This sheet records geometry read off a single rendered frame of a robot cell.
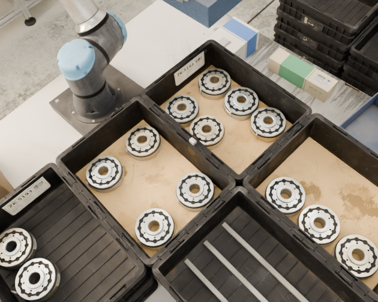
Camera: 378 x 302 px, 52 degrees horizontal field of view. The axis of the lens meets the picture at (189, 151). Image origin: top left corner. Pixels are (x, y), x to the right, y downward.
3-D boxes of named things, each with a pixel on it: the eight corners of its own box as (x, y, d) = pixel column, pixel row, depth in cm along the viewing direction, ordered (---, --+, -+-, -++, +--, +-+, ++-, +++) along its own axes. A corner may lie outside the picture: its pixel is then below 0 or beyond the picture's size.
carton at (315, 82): (267, 69, 142) (269, 57, 136) (277, 59, 143) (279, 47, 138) (323, 102, 133) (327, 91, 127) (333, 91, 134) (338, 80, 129)
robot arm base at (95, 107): (66, 104, 135) (55, 85, 127) (98, 78, 140) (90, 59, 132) (93, 126, 129) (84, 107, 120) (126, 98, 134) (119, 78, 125)
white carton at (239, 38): (233, 33, 151) (234, 15, 143) (257, 48, 147) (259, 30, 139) (198, 63, 145) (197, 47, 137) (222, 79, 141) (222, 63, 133)
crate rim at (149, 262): (56, 163, 105) (52, 159, 103) (138, 98, 114) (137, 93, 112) (150, 270, 90) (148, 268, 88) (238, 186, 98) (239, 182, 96)
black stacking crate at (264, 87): (145, 116, 122) (138, 94, 112) (212, 63, 130) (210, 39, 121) (237, 199, 107) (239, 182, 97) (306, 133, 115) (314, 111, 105)
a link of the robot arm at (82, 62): (62, 90, 125) (44, 60, 114) (84, 62, 131) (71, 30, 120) (92, 100, 122) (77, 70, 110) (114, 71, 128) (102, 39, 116)
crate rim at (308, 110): (139, 98, 114) (137, 93, 112) (210, 42, 122) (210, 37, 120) (239, 186, 98) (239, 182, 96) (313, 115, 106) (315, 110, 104)
